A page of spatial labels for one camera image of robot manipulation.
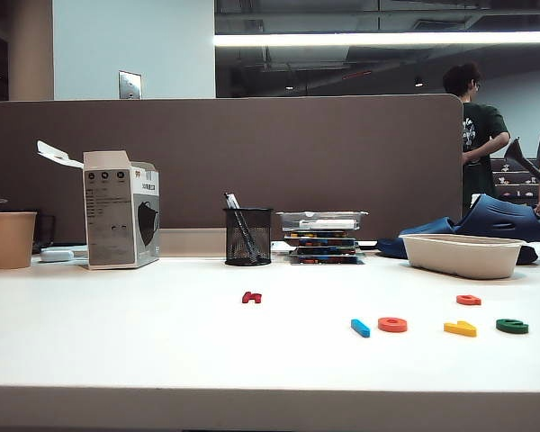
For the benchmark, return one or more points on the person in dark green t-shirt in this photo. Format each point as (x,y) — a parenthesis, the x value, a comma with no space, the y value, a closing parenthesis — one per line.
(477,135)

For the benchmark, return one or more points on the brown desk partition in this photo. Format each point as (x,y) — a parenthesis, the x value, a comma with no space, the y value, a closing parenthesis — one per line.
(252,153)

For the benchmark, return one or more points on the yellow letter v magnet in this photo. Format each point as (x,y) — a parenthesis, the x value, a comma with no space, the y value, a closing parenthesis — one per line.
(461,329)

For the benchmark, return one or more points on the dark display shelf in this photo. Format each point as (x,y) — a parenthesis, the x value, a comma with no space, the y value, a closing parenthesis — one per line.
(517,184)

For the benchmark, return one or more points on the black mesh pen holder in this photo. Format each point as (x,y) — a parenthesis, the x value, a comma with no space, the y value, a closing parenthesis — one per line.
(247,243)

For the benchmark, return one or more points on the ceiling light strip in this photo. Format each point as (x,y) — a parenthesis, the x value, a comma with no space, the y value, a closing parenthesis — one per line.
(364,38)

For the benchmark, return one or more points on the white marker pen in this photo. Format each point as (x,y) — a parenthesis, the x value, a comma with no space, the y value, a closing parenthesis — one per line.
(326,223)

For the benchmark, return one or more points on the white earbuds case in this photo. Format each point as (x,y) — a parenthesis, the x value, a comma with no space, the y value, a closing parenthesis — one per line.
(56,255)

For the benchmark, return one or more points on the white face mask box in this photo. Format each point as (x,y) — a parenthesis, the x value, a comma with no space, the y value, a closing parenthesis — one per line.
(112,216)

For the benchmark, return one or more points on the orange letter o magnet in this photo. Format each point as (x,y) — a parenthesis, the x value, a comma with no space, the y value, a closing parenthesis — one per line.
(392,324)

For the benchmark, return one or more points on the clear plastic tray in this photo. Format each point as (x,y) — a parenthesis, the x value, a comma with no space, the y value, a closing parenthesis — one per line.
(288,220)

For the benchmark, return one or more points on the orange letter e magnet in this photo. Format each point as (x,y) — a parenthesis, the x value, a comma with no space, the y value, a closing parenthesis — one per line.
(468,300)

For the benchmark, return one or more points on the white oval letter tray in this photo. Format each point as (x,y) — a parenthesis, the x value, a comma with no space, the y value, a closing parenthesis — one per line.
(463,257)

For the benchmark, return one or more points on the metal wall plate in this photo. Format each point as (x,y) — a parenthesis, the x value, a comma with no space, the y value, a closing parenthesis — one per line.
(129,84)

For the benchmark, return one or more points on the red letter h magnet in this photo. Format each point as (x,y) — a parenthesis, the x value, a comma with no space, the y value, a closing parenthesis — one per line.
(251,297)

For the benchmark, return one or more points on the blue letter l magnet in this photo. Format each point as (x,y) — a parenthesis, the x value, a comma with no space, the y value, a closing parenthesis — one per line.
(361,328)

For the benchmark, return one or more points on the dark grey angled object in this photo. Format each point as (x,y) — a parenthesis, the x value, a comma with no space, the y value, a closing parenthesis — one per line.
(524,158)

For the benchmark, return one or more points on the brown paper cup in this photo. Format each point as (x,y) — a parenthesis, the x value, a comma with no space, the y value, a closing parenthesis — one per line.
(10,240)

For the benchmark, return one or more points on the black and clear pen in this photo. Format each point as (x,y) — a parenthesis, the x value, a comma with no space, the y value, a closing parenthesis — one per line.
(234,207)

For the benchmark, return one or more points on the blue fabric bag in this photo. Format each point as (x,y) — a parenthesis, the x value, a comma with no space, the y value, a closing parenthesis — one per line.
(423,229)

